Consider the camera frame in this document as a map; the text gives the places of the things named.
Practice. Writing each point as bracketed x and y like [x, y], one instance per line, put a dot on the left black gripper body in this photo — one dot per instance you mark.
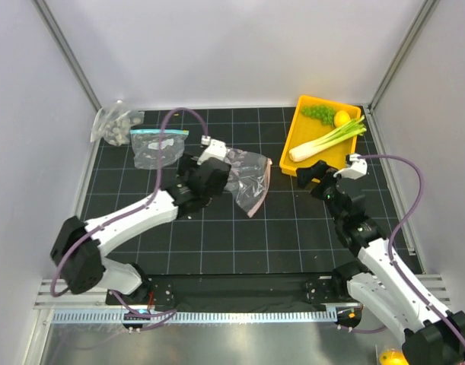
[193, 172]

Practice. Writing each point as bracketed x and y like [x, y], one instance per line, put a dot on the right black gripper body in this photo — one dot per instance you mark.
[325, 191]

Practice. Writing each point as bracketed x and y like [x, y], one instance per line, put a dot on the pink zip top bag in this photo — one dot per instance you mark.
[249, 179]

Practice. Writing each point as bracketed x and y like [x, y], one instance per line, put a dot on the green leek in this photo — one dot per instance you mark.
[339, 135]

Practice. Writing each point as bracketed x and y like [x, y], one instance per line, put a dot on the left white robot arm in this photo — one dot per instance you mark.
[81, 248]

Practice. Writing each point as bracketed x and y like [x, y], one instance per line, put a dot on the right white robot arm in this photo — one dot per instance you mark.
[428, 331]

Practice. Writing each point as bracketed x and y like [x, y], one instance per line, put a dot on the blue zip top bag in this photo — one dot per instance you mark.
[151, 147]

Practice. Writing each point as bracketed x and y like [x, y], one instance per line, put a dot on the clear bag with round pieces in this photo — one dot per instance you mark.
[113, 123]

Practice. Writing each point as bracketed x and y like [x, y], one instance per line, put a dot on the yellow plastic tray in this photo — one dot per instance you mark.
[321, 130]

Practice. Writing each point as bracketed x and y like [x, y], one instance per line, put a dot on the black grid mat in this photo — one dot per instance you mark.
[292, 232]

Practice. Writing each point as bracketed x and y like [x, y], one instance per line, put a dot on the green grape bunch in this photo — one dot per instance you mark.
[325, 114]

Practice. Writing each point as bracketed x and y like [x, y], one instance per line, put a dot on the yellow lemon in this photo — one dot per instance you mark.
[341, 118]

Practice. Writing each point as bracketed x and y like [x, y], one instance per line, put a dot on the yellow toy fruit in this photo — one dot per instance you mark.
[392, 357]

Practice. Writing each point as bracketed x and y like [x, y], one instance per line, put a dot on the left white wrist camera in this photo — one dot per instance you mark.
[213, 148]

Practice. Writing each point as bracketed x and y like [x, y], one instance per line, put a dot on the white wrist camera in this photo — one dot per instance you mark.
[213, 148]
[356, 168]

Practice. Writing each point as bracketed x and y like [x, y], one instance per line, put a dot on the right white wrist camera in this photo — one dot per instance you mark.
[356, 168]

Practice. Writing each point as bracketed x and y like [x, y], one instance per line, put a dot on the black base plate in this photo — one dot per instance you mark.
[239, 292]

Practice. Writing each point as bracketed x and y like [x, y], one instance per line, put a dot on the slotted cable duct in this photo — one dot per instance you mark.
[122, 316]

